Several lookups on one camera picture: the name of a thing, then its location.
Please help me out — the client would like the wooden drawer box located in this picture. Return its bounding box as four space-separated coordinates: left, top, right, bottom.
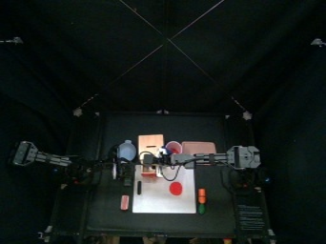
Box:
137 133 165 158

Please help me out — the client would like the red cup white inside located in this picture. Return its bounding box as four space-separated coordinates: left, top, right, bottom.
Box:
164 140 182 155

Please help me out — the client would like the orange green toy carrot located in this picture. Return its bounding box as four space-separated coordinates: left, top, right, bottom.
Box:
197 188 206 214

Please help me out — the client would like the black cable loop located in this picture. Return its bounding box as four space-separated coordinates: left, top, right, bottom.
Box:
158 163 182 182

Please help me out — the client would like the white printed label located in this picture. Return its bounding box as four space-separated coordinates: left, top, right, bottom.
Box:
236 204 264 236

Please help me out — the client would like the pink rectangular block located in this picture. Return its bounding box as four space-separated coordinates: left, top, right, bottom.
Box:
120 194 129 212

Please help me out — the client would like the white cutting board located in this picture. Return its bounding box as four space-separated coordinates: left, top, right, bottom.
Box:
130 163 197 214

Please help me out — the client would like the pink rectangular tray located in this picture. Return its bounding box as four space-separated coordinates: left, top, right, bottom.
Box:
180 141 217 155

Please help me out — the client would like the thin crossing cord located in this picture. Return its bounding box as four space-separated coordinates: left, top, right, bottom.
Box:
117 0 247 112
77 0 225 109

